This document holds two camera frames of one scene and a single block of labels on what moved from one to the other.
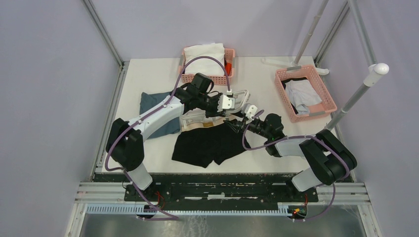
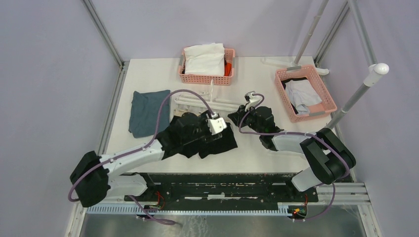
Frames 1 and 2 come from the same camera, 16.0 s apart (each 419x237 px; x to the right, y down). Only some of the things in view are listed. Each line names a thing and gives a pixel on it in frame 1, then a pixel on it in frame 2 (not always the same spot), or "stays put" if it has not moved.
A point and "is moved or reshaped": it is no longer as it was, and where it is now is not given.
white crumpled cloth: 205,65 stays put
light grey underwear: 301,94 stays put
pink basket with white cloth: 212,67 stays put
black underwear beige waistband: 214,139 is moved or reshaped
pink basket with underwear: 305,94 stays put
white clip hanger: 192,115 is moved or reshaped
